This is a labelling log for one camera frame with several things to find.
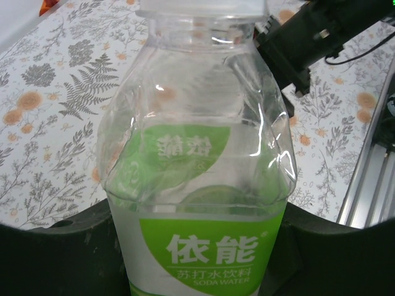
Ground clear bottle with green label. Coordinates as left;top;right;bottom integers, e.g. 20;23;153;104
92;9;299;296

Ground thin black cable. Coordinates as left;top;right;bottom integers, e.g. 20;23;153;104
325;29;395;65

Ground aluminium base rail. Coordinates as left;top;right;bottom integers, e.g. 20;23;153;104
336;58;395;229

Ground floral tablecloth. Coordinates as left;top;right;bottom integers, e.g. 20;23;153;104
0;0;395;231

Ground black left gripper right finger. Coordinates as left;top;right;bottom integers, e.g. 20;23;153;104
259;202;395;296

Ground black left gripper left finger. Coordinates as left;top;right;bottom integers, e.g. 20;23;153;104
0;200;130;296

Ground white bottle cap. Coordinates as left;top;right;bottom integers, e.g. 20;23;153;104
135;0;270;23

